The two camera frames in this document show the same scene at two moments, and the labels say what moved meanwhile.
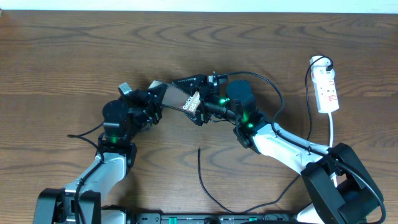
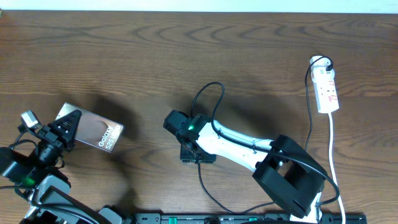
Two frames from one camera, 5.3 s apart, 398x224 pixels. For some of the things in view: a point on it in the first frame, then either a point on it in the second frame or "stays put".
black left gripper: [144, 98] → [46, 135]
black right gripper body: [208, 89] → [198, 157]
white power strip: [326, 95] stays put
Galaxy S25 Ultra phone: [179, 99] → [95, 130]
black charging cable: [226, 207] → [308, 139]
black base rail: [199, 218] stays put
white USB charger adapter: [318, 69] stays put
